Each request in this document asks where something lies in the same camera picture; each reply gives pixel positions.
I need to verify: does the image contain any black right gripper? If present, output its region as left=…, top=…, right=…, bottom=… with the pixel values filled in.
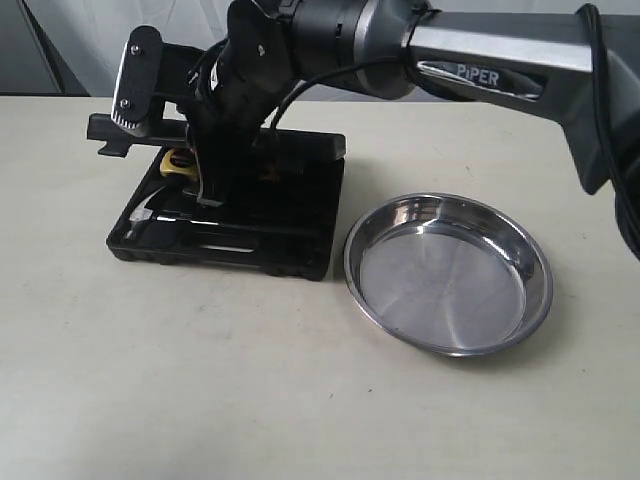
left=111, top=1, right=299, bottom=207

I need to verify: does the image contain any yellow tape measure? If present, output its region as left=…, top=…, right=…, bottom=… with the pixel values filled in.
left=159, top=148, right=199, bottom=182

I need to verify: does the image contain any white backdrop curtain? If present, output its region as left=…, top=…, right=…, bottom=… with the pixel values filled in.
left=14, top=0, right=640, bottom=104

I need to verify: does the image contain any steel claw hammer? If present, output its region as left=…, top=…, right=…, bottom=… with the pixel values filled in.
left=124, top=184, right=195, bottom=241

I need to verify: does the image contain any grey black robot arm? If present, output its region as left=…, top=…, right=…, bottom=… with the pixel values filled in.
left=103, top=1, right=639, bottom=252

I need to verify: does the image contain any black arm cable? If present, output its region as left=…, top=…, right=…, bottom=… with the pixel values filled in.
left=259, top=0, right=640, bottom=236

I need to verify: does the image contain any round stainless steel tray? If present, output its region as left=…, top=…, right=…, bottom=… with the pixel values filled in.
left=342, top=192, right=554, bottom=358

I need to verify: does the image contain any black plastic tool case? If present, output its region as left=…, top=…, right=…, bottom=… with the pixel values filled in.
left=87, top=113, right=346, bottom=281

